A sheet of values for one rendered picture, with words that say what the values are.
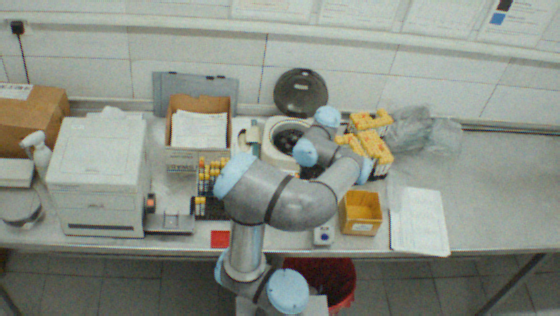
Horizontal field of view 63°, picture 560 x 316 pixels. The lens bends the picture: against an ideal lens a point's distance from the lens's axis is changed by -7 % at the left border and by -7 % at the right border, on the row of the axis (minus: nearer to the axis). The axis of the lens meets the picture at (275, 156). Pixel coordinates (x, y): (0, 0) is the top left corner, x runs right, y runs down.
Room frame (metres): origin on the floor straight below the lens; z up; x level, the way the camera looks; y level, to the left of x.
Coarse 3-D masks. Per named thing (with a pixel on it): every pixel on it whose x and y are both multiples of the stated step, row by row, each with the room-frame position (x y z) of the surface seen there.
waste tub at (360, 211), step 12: (348, 192) 1.14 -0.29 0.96; (360, 192) 1.15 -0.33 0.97; (372, 192) 1.16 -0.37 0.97; (348, 204) 1.14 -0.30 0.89; (360, 204) 1.15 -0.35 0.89; (372, 204) 1.15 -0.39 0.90; (348, 216) 1.09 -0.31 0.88; (360, 216) 1.10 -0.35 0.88; (372, 216) 1.11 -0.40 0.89; (348, 228) 1.02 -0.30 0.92; (360, 228) 1.02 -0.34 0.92; (372, 228) 1.03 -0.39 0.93
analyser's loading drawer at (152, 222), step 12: (144, 216) 0.90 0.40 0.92; (156, 216) 0.91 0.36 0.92; (168, 216) 0.92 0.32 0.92; (180, 216) 0.93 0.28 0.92; (192, 216) 0.94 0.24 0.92; (144, 228) 0.85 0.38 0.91; (156, 228) 0.86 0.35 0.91; (168, 228) 0.87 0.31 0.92; (180, 228) 0.88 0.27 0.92; (192, 228) 0.89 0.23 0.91
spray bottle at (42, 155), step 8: (32, 136) 0.98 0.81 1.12; (40, 136) 1.00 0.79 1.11; (24, 144) 0.95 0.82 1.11; (32, 144) 0.97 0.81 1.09; (40, 144) 0.99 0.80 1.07; (40, 152) 0.98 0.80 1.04; (48, 152) 1.00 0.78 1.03; (40, 160) 0.97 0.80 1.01; (48, 160) 0.98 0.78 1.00; (40, 168) 0.96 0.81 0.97; (40, 176) 0.97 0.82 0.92
